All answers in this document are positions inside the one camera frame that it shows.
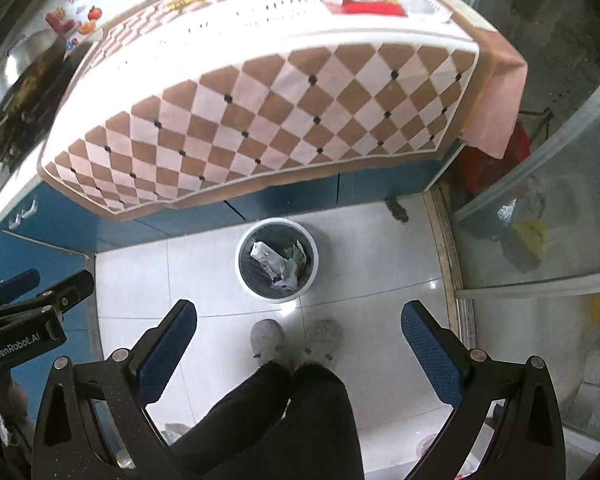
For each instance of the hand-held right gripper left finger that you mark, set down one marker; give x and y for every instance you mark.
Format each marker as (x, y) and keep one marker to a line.
(167, 355)

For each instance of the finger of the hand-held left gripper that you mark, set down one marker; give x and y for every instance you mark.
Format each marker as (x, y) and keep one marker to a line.
(15, 282)
(65, 290)

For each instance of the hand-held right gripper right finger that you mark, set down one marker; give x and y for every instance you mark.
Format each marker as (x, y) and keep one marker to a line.
(430, 355)

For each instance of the white round trash bin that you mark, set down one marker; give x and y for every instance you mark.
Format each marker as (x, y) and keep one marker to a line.
(245, 275)

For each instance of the grey slipper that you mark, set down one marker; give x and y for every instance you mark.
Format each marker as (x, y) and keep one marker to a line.
(267, 337)
(324, 337)

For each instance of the person's black trouser legs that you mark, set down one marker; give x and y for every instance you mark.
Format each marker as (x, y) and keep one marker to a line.
(290, 420)

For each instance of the sliding glass door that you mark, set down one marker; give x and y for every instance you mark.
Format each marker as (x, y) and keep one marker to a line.
(555, 160)

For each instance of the steel wok lid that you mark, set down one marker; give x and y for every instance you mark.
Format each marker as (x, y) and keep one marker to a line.
(35, 49)

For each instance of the checkered pink brown tablecloth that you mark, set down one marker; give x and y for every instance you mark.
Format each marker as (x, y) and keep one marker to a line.
(280, 110)

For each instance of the flat yellow box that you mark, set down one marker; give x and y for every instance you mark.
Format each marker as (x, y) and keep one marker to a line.
(192, 0)

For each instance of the red white plastic bag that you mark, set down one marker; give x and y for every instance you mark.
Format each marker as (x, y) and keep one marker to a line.
(375, 2)

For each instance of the colourful wall stickers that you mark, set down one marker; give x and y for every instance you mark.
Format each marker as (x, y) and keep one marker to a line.
(72, 17)

